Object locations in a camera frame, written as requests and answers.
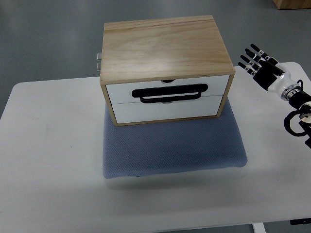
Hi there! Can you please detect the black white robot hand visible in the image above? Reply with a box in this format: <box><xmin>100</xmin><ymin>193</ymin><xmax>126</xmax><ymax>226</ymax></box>
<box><xmin>238</xmin><ymin>44</ymin><xmax>301</xmax><ymax>98</ymax></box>

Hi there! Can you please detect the white drawer black handle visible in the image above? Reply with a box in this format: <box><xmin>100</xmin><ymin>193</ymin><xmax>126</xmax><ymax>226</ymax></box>
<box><xmin>106</xmin><ymin>75</ymin><xmax>229</xmax><ymax>104</ymax></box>

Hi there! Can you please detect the wooden drawer cabinet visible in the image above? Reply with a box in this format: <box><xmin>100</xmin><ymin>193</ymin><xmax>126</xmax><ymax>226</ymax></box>
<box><xmin>100</xmin><ymin>16</ymin><xmax>235</xmax><ymax>126</ymax></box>

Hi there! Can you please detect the white lower drawer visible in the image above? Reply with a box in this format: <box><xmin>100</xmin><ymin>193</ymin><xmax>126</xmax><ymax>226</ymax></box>
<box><xmin>112</xmin><ymin>96</ymin><xmax>222</xmax><ymax>124</ymax></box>

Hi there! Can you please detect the wooden box corner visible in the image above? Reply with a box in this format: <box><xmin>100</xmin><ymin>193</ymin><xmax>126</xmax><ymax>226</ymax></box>
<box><xmin>273</xmin><ymin>0</ymin><xmax>311</xmax><ymax>10</ymax></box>

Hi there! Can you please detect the black table control panel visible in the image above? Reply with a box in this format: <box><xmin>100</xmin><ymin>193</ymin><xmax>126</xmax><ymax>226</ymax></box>
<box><xmin>290</xmin><ymin>218</ymin><xmax>311</xmax><ymax>225</ymax></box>

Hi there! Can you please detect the blue grey cushion mat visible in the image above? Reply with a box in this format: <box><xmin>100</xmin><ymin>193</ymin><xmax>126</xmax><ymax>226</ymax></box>
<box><xmin>103</xmin><ymin>102</ymin><xmax>247</xmax><ymax>179</ymax></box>

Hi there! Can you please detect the white table leg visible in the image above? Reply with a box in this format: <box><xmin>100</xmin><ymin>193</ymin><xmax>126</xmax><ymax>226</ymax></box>
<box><xmin>252</xmin><ymin>223</ymin><xmax>266</xmax><ymax>233</ymax></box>

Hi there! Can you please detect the grey clamp behind cabinet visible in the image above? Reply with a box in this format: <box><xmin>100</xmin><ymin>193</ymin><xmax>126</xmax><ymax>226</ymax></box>
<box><xmin>96</xmin><ymin>52</ymin><xmax>102</xmax><ymax>71</ymax></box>

